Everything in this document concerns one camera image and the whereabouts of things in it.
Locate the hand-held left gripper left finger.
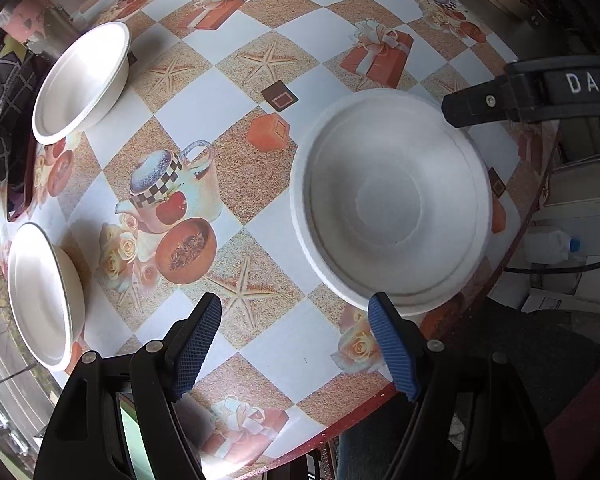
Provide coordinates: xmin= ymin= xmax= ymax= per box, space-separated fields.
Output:
xmin=32 ymin=292 xmax=223 ymax=480

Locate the pink metal tin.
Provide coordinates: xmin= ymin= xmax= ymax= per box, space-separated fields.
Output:
xmin=0 ymin=0 xmax=73 ymax=58

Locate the large white bowl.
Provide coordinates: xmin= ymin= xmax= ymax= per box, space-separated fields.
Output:
xmin=289 ymin=88 xmax=494 ymax=317

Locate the person's maroon clothing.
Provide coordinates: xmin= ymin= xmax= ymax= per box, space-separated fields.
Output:
xmin=545 ymin=375 xmax=600 ymax=480

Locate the white plastic bottle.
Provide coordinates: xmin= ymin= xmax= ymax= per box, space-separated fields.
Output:
xmin=522 ymin=229 xmax=582 ymax=266

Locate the dark plaid cloth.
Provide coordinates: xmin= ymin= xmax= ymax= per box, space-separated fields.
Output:
xmin=0 ymin=25 xmax=48 ymax=188

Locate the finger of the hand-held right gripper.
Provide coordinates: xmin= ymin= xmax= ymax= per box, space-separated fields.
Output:
xmin=441 ymin=74 xmax=518 ymax=129

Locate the person's jeans leg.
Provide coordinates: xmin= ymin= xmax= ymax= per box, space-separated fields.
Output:
xmin=337 ymin=400 xmax=398 ymax=480

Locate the patterned tablecloth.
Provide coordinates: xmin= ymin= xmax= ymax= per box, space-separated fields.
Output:
xmin=0 ymin=0 xmax=561 ymax=480

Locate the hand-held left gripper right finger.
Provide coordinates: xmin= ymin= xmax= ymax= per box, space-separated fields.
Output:
xmin=367 ymin=292 xmax=556 ymax=480

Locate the cardboard box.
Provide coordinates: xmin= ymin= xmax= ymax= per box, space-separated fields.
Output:
xmin=522 ymin=280 xmax=597 ymax=312

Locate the black cable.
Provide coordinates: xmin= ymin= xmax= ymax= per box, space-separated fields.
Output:
xmin=504 ymin=257 xmax=600 ymax=275

